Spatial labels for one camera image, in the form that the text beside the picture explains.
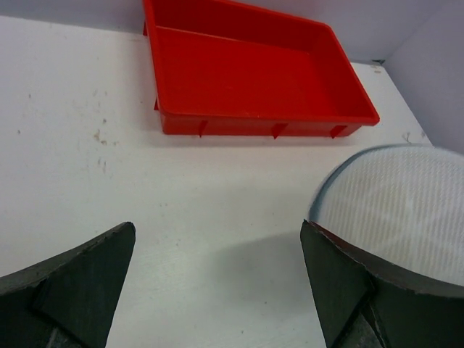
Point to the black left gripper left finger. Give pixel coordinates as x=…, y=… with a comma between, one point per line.
x=68, y=300

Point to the red plastic tray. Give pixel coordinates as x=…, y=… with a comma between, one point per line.
x=223, y=68

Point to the white mesh laundry bag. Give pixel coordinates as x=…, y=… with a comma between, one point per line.
x=402, y=203

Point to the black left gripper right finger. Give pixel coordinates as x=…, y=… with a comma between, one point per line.
x=365, y=301

